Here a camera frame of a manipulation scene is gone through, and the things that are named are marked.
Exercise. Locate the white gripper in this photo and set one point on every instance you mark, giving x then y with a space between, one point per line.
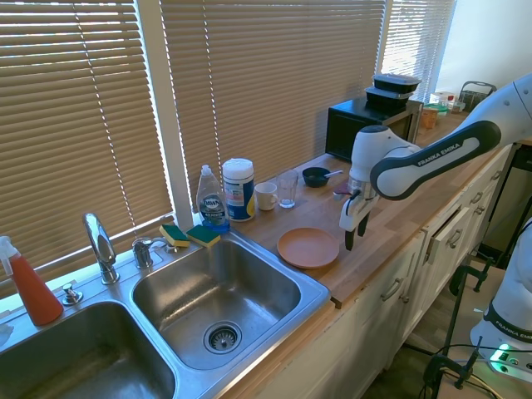
353 214

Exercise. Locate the orange round plate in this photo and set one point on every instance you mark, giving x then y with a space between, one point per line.
307 248

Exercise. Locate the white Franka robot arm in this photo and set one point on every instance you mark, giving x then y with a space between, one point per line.
436 158

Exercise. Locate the white ceramic mug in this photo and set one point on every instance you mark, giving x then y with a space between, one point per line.
264 197

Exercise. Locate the stainless steel double sink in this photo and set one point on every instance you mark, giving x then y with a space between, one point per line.
232 287

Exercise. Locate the metal sink drain strainer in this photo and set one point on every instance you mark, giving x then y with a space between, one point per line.
222 337

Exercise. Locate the chrome sink sprayer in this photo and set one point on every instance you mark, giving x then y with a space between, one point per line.
142 253

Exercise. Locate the chrome sink faucet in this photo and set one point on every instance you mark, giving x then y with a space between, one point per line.
101 249

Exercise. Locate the small chrome sink knob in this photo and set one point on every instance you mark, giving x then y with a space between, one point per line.
72 296

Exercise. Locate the metal spoon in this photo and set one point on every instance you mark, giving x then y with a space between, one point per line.
334 173

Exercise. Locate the dark small bowl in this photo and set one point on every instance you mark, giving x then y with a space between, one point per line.
315 178

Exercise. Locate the clear drinking glass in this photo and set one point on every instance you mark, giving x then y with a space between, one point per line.
287 189

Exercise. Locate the open white drawer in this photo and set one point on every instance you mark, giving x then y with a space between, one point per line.
446 239

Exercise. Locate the white kitchen cabinet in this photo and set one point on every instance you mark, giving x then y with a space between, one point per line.
374 332

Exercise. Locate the black microwave oven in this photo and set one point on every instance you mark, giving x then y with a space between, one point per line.
345 133

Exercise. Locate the black metal clamp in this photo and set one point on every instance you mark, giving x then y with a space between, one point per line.
469 276
451 367

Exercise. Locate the white wipes canister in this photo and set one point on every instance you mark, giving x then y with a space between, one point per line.
237 191

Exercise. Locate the black plastic food container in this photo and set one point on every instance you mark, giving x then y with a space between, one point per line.
384 100
395 83

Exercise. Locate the orange food tub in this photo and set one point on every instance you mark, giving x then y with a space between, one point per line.
429 118

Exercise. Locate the clear dish soap bottle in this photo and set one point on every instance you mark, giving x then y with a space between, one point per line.
212 203

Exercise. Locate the green lidded clear container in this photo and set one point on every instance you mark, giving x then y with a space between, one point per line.
441 109

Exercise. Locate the yellow green sponge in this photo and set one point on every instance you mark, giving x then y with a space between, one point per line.
203 236
174 236

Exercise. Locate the black dishwasher front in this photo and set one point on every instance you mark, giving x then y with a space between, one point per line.
517 195

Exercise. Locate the wide tan window blind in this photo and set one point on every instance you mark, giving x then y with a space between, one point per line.
270 83
75 124

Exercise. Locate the narrow tan window blind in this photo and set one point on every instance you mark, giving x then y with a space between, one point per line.
415 41

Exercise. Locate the orange spray bottle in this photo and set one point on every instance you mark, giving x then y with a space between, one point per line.
35 295

